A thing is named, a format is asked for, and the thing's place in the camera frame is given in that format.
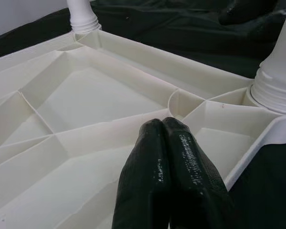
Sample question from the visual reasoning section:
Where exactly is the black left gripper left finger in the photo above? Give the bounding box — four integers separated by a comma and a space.
111, 118, 174, 229

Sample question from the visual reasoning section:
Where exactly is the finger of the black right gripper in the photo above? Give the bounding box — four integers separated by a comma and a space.
218, 0, 286, 26

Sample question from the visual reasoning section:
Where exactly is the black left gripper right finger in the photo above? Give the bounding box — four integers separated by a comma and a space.
162, 116, 236, 229

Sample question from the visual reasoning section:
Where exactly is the white plastic table top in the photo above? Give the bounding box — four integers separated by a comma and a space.
0, 31, 286, 229

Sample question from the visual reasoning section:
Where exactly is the white plastic table leg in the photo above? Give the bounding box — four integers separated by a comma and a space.
249, 0, 286, 115
66, 0, 102, 34

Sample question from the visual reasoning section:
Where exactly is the black cloth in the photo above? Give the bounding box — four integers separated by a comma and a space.
0, 0, 286, 229

